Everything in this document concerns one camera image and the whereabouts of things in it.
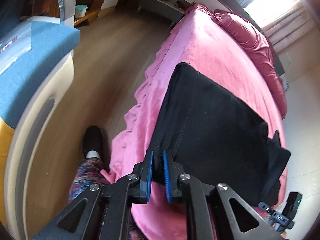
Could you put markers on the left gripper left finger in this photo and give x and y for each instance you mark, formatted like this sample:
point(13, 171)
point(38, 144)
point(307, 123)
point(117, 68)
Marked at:
point(142, 191)

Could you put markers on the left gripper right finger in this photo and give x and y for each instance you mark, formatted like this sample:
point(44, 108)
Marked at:
point(174, 177)

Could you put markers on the black pants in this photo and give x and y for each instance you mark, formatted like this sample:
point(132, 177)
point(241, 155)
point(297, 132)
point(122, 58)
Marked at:
point(217, 138)

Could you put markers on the floral patterned trouser leg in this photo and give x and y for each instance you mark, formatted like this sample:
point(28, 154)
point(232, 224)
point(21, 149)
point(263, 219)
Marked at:
point(88, 173)

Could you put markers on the black shoe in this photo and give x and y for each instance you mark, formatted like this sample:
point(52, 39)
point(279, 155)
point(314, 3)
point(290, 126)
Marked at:
point(93, 143)

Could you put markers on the pink bed sheet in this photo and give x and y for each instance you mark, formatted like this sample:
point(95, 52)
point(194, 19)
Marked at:
point(198, 41)

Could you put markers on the dark pink quilt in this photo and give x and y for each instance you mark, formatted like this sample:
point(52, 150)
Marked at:
point(256, 46)

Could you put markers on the blue and white sofa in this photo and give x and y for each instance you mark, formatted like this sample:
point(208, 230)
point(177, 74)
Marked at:
point(37, 42)

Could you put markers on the white nightstand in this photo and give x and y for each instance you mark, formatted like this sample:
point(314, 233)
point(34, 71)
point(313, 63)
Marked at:
point(173, 10)

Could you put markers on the wooden low shelf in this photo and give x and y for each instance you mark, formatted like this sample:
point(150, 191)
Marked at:
point(90, 16)

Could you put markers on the dark headboard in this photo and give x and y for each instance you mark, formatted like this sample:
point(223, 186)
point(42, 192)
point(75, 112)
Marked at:
point(252, 22)

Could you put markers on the teal white bucket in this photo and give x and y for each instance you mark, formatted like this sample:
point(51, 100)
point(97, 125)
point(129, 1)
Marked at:
point(80, 11)

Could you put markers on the beige curtain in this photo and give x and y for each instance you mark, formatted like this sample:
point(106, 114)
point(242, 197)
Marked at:
point(289, 27)

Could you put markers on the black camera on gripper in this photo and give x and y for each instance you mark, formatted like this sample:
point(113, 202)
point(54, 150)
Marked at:
point(292, 205)

